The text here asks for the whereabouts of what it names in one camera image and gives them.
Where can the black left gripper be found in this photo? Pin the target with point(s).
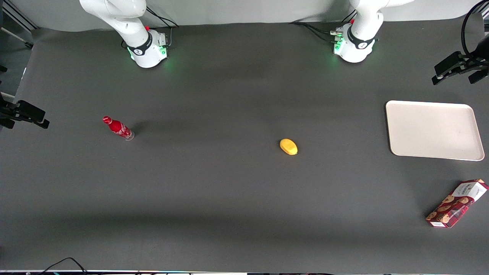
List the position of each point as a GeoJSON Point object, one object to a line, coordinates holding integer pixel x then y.
{"type": "Point", "coordinates": [482, 53]}

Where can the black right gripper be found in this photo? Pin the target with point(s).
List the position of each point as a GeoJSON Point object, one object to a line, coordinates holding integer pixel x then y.
{"type": "Point", "coordinates": [4, 112]}

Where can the red cola bottle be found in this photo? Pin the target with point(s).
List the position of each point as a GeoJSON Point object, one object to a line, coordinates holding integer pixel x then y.
{"type": "Point", "coordinates": [118, 128]}

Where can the dark grey table mat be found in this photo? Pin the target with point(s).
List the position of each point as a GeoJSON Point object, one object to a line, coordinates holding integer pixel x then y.
{"type": "Point", "coordinates": [229, 172]}

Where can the aluminium frame rail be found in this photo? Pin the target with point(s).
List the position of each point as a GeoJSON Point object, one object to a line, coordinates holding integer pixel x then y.
{"type": "Point", "coordinates": [17, 19]}

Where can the yellow lemon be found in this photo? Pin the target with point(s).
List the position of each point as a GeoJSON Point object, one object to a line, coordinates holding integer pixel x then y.
{"type": "Point", "coordinates": [288, 146]}

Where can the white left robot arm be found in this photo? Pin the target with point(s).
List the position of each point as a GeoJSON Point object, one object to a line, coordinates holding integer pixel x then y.
{"type": "Point", "coordinates": [363, 23]}

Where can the red cookie box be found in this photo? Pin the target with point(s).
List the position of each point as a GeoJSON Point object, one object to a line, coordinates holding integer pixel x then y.
{"type": "Point", "coordinates": [456, 203]}

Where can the white rectangular tray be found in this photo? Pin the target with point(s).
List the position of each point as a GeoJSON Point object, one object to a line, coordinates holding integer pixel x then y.
{"type": "Point", "coordinates": [433, 130]}

